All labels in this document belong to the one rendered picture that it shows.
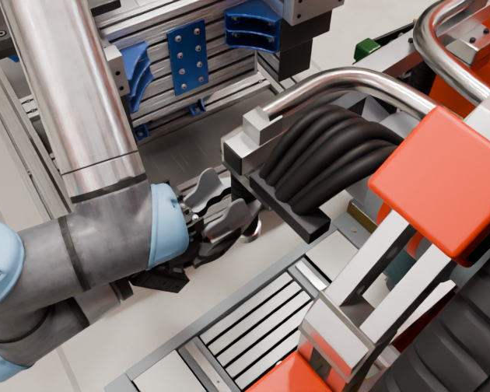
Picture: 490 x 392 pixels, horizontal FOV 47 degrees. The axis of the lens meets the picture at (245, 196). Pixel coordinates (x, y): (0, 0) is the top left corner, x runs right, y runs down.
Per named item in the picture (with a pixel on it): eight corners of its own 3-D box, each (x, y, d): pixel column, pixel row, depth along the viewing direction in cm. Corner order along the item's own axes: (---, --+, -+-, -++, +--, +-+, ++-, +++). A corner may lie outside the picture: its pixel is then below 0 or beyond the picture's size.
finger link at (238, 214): (277, 191, 67) (207, 224, 64) (274, 219, 72) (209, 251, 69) (263, 173, 68) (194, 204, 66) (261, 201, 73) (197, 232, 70)
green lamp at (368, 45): (365, 68, 118) (369, 54, 114) (351, 58, 120) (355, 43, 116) (379, 61, 119) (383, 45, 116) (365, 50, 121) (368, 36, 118)
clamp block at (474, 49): (465, 80, 75) (478, 49, 71) (413, 45, 80) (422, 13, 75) (488, 64, 77) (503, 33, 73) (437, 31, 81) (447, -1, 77)
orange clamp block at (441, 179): (468, 271, 42) (453, 261, 34) (390, 204, 45) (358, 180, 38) (537, 201, 41) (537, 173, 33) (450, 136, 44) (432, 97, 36)
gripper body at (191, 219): (210, 216, 63) (115, 278, 58) (214, 255, 70) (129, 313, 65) (171, 173, 66) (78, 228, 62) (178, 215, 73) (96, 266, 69)
